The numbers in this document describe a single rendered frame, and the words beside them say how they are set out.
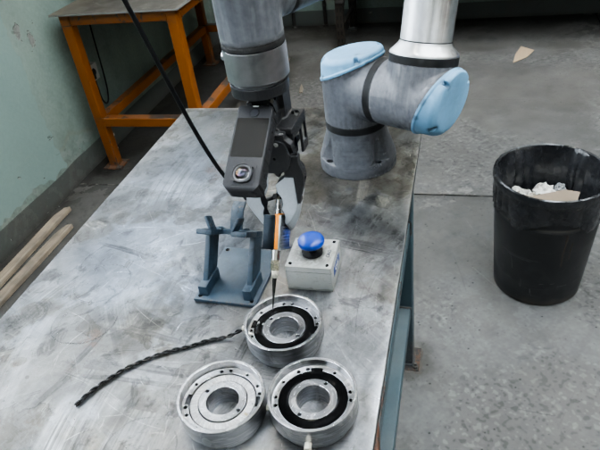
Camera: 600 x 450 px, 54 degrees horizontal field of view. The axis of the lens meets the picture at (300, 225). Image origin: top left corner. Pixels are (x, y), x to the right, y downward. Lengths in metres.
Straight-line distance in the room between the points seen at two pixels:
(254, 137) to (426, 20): 0.40
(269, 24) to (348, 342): 0.42
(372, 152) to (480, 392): 0.90
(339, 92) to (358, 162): 0.14
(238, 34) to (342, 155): 0.50
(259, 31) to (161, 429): 0.48
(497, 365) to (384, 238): 0.95
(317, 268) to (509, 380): 1.06
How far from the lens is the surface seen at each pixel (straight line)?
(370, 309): 0.84
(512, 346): 1.91
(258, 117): 0.71
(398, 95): 1.00
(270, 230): 0.78
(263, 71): 0.68
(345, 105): 1.07
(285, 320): 0.81
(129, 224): 1.13
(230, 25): 0.67
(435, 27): 0.99
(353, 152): 1.11
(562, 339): 1.96
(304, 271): 0.86
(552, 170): 2.07
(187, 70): 2.71
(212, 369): 0.76
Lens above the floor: 1.39
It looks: 35 degrees down
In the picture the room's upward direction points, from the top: 8 degrees counter-clockwise
